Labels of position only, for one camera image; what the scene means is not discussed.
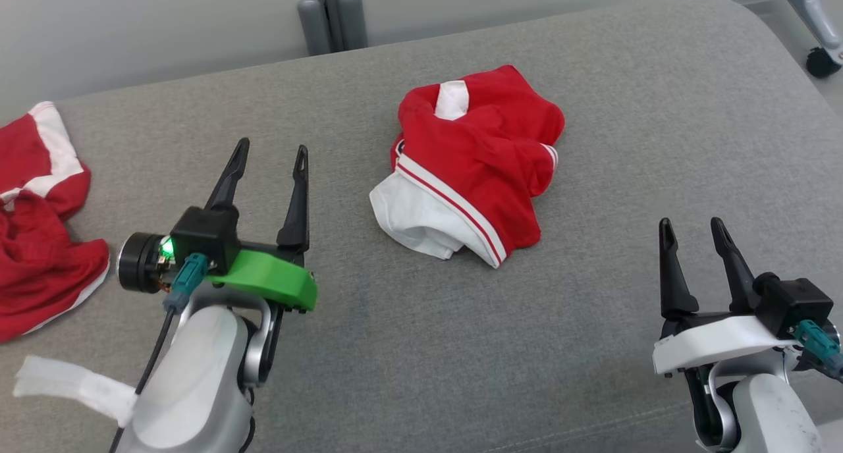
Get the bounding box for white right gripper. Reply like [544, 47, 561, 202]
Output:
[652, 217, 799, 376]

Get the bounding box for white tape strip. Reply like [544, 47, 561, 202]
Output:
[13, 354, 139, 427]

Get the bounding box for grey double partition post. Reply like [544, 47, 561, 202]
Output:
[296, 0, 368, 57]

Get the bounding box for grey chair base with caster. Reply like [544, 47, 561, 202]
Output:
[787, 0, 843, 80]

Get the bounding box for teal-plug black right arm cable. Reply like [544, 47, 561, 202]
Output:
[792, 319, 843, 381]

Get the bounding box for teal-plug black arm cable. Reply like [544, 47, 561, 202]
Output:
[109, 252, 210, 453]
[792, 319, 843, 381]

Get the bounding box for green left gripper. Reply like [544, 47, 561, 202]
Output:
[117, 138, 318, 312]

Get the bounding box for red white basketball jersey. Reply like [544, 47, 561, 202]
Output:
[369, 65, 566, 269]

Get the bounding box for teal-plug black left arm cable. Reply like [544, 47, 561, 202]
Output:
[109, 252, 210, 453]

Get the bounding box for red white sports shorts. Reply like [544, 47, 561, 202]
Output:
[0, 101, 111, 343]

